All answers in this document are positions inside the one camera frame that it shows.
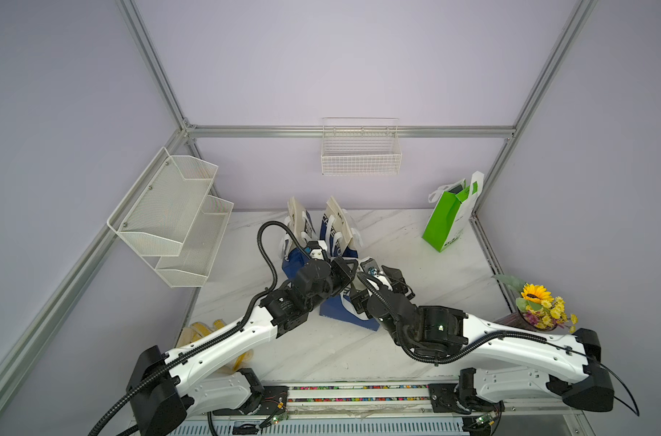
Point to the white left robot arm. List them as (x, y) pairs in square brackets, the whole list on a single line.
[(166, 387)]

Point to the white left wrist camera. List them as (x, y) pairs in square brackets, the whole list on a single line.
[(317, 250)]

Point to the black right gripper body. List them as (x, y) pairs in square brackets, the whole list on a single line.
[(363, 300)]

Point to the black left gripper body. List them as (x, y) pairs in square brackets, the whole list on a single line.
[(340, 278)]

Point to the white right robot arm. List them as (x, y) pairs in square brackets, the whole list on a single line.
[(496, 362)]

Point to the sunflower bouquet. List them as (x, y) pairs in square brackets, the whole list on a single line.
[(536, 308)]

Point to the white mesh two-tier shelf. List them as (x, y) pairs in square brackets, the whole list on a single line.
[(172, 219)]

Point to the yellow dotted work gloves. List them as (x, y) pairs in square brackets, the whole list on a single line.
[(198, 330)]

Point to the green white takeout bag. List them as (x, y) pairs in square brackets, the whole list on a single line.
[(453, 206)]

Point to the white wire wall basket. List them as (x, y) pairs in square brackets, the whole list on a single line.
[(360, 146)]

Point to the blue beige bag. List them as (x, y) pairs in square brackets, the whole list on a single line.
[(340, 308), (300, 223), (339, 231)]

